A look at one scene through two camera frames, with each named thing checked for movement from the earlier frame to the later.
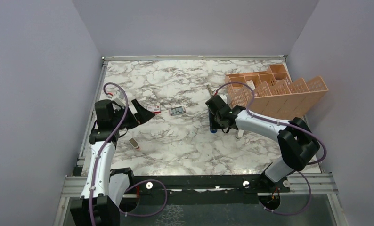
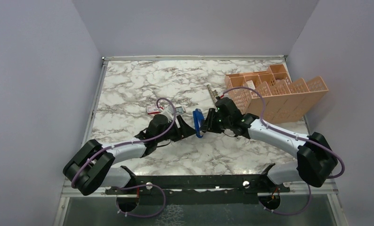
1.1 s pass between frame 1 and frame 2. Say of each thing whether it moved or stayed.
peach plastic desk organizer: stayed
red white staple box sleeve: stayed
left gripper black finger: moved
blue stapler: moved
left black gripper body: moved
